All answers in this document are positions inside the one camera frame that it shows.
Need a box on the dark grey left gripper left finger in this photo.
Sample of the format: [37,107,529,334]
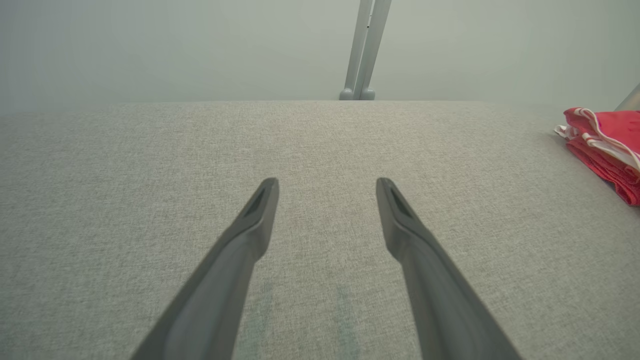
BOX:
[130,177,280,360]

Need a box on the grey metal frame post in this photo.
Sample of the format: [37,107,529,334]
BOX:
[339,0,392,101]

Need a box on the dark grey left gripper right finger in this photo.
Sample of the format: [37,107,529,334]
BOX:
[376,177,523,360]

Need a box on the red jersey number 23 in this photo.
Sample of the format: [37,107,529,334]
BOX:
[554,106,640,173]

